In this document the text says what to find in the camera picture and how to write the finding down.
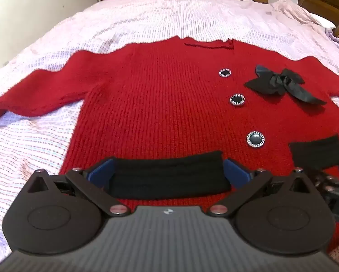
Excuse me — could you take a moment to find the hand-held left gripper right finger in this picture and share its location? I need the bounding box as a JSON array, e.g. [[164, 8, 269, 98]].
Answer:
[[209, 158, 315, 216]]

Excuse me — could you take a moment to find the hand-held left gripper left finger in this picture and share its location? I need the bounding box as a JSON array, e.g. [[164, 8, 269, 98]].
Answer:
[[26, 158, 132, 216]]

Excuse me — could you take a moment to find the red knit sweater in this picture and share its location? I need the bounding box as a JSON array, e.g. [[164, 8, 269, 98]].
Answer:
[[0, 35, 339, 258]]

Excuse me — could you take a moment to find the white pillow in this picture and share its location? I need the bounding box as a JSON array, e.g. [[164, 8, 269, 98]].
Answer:
[[308, 13, 336, 29]]

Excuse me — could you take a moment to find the pink checked bedspread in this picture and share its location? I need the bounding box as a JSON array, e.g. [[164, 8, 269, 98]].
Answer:
[[0, 0, 339, 262]]

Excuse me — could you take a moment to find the wooden headboard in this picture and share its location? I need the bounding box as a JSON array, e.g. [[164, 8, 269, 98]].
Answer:
[[297, 0, 339, 38]]

